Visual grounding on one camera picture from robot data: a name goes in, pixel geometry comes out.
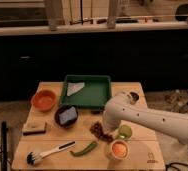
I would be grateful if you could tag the green plastic tray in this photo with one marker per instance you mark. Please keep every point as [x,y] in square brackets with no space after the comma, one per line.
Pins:
[94,95]

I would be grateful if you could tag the orange bowl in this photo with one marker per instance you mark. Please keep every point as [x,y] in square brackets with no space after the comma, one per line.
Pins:
[43,100]

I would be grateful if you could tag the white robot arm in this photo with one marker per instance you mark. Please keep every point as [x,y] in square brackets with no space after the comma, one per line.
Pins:
[120,108]

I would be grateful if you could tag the white dish brush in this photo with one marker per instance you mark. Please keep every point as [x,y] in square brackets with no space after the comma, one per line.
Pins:
[34,158]

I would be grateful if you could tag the green chili pepper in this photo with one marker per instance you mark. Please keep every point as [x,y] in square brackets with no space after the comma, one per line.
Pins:
[86,150]

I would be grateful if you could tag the wooden block eraser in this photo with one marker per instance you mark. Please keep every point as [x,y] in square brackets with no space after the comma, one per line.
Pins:
[30,128]

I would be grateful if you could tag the dark bowl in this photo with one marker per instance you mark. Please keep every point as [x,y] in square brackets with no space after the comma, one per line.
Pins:
[56,117]

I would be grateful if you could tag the black stand pole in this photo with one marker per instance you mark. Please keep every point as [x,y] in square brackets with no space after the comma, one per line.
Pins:
[4,155]

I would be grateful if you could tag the brown grape bunch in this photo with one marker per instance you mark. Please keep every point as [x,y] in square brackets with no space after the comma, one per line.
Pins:
[97,130]

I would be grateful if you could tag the orange-filled white cup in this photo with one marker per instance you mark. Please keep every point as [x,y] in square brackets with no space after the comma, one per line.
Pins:
[117,150]

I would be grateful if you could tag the spice bottle rack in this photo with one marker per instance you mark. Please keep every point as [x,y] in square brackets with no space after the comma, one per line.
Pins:
[178,100]

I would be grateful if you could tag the blue sponge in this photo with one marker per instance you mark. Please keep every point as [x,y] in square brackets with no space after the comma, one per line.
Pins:
[67,115]

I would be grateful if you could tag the metal cup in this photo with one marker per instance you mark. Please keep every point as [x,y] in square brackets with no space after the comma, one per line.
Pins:
[134,97]

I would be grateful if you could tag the white cloth piece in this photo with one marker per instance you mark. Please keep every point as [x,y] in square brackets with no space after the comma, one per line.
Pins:
[73,88]

